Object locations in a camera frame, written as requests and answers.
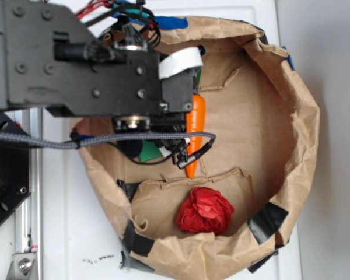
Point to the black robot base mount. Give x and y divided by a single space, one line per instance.
14 178

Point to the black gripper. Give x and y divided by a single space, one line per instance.
49 59

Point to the aluminium extrusion rail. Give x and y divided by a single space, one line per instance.
27 261

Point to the brown paper bag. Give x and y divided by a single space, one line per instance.
266 124

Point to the orange plastic toy carrot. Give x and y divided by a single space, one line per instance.
195 122

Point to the blue tape strip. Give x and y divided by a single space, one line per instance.
172 22

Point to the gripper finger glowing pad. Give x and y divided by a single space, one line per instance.
179 61

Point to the green wooden block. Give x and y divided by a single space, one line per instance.
152 150

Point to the crumpled red paper ball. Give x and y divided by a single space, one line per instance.
204 211

